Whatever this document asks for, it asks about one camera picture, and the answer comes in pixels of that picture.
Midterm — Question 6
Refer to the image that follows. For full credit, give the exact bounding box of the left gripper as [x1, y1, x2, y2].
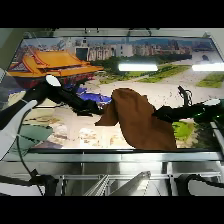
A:
[72, 98, 104, 117]

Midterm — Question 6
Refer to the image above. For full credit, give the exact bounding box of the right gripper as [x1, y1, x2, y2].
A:
[152, 105, 175, 123]

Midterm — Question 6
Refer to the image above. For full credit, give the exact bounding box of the brown T-shirt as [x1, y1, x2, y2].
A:
[94, 87, 178, 151]

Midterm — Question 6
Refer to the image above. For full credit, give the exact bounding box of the silver frame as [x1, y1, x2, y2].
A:
[0, 149, 224, 197]

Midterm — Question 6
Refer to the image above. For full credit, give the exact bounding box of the black cable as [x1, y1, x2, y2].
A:
[15, 113, 45, 197]
[185, 173, 224, 197]

